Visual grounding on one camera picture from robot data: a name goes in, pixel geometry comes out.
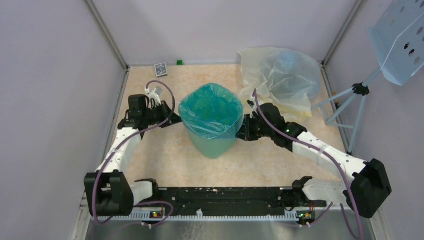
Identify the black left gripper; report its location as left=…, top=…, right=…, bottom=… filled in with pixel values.
left=142, top=100, right=184, bottom=128

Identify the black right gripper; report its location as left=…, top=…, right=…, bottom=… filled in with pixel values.
left=235, top=113, right=274, bottom=141

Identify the green plastic trash bin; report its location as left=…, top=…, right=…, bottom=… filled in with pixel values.
left=187, top=130, right=236, bottom=159

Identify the blue plastic trash bag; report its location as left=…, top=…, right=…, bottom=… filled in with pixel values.
left=178, top=83, right=244, bottom=140

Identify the clear yellow-edged plastic bag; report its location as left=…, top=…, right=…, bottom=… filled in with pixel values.
left=238, top=47, right=322, bottom=122

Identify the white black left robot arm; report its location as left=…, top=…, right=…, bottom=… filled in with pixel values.
left=84, top=94, right=182, bottom=218

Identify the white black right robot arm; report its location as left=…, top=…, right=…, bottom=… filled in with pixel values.
left=237, top=100, right=392, bottom=219

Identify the blue playing card box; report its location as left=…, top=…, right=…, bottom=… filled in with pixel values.
left=154, top=62, right=168, bottom=78

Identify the light blue tripod stand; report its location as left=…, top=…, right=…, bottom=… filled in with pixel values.
left=311, top=67, right=382, bottom=155

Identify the perforated light blue panel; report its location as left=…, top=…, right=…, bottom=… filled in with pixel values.
left=367, top=0, right=424, bottom=86

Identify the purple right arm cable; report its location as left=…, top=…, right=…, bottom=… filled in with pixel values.
left=251, top=88, right=365, bottom=240

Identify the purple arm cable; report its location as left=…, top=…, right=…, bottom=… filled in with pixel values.
left=91, top=80, right=176, bottom=229
left=251, top=88, right=365, bottom=240

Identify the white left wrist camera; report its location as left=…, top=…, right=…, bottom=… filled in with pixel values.
left=145, top=86, right=163, bottom=107

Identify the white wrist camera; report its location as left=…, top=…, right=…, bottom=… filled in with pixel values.
left=247, top=100, right=256, bottom=109
left=145, top=86, right=163, bottom=107

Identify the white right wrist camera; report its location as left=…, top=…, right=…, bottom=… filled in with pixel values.
left=247, top=100, right=256, bottom=109

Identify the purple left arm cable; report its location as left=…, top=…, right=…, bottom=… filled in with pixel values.
left=91, top=80, right=176, bottom=229

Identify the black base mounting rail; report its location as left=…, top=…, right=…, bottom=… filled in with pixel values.
left=145, top=187, right=328, bottom=217

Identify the white cable duct strip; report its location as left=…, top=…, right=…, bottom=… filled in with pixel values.
left=111, top=209, right=299, bottom=222

